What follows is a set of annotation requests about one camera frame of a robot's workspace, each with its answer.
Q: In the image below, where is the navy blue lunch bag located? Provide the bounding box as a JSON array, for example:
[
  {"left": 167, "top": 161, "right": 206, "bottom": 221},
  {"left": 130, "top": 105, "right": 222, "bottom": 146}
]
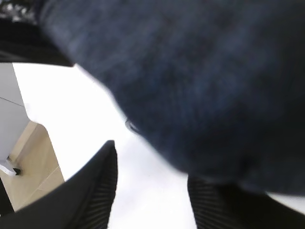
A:
[{"left": 0, "top": 0, "right": 305, "bottom": 195}]

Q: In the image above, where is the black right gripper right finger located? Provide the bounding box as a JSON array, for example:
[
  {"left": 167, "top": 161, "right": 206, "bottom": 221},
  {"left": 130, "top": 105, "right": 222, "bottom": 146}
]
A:
[{"left": 187, "top": 176, "right": 305, "bottom": 229}]

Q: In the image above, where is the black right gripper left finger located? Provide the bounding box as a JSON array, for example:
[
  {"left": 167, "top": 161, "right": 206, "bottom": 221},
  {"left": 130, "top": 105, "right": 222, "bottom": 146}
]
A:
[{"left": 0, "top": 140, "right": 118, "bottom": 229}]

